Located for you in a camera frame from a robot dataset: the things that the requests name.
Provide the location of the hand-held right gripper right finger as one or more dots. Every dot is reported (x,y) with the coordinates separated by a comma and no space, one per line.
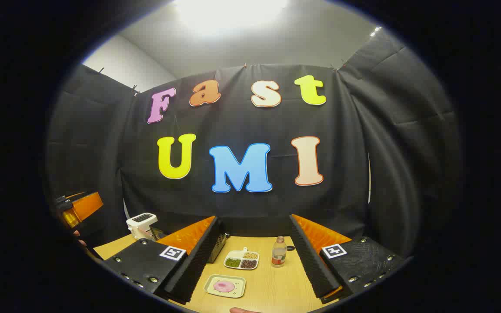
(313,265)

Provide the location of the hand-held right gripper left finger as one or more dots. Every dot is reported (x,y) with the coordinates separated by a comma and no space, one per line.
(194,269)

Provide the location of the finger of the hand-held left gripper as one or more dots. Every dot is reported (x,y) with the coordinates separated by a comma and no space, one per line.
(87,206)

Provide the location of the black electric oven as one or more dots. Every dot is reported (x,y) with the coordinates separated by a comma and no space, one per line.
(218,245)

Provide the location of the pink round food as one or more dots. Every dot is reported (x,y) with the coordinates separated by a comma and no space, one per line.
(224,286)

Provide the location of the pale green square plate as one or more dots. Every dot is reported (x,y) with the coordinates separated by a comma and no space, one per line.
(238,282)

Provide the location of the clear plastic bottle red label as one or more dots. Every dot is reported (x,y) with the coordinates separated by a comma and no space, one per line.
(278,254)

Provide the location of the white divided bean plate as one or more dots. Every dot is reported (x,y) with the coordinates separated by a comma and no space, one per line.
(242,257)

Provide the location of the white toaster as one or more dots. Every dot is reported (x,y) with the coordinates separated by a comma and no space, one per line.
(139,221)

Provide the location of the black backdrop cloth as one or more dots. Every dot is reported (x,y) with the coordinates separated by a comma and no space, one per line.
(233,208)

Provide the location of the small ceiling light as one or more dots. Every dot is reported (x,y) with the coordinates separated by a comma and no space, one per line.
(375,31)

